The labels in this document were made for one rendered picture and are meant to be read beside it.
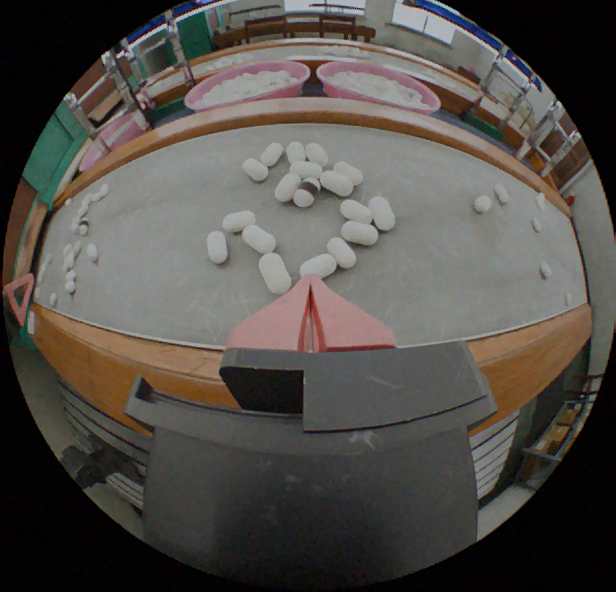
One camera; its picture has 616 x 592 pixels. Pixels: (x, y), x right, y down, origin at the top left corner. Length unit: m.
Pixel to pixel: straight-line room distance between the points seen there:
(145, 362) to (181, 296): 0.08
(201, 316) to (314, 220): 0.15
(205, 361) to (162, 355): 0.05
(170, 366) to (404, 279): 0.24
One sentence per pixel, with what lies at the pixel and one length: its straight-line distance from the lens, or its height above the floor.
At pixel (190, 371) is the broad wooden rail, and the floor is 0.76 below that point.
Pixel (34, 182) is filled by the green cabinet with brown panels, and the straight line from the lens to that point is 0.93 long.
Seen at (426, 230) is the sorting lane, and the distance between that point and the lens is 0.26.
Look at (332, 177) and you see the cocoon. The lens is 0.23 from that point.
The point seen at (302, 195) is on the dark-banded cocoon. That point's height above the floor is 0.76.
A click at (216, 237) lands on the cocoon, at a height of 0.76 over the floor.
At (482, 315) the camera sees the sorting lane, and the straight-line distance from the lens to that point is 0.28.
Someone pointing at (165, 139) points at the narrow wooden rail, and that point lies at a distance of 0.41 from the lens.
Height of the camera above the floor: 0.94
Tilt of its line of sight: 76 degrees down
